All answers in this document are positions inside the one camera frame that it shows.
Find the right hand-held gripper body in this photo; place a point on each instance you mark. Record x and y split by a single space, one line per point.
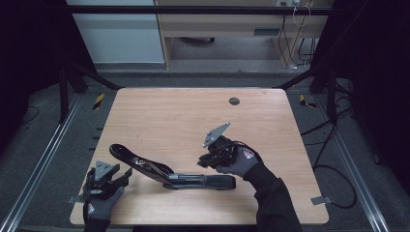
219 145

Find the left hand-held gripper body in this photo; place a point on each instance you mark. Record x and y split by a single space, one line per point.
102 170

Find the black stapler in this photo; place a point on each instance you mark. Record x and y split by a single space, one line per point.
219 182

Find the person's right hand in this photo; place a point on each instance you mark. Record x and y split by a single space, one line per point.
245 159

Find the person's left hand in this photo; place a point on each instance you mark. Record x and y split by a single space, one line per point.
103 208

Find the yellow black floor tape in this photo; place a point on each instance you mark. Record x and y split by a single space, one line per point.
306 102
99 101

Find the white cabinet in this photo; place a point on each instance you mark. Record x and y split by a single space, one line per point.
119 35

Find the grey table edge bracket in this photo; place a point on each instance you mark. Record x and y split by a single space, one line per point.
72 199
321 200

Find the aluminium floor rail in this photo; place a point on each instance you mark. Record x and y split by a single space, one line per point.
351 167
38 167

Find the black frame strut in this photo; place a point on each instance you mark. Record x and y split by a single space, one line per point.
322 77
93 75

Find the black horizontal frame bar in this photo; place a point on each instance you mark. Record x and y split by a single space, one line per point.
193 10

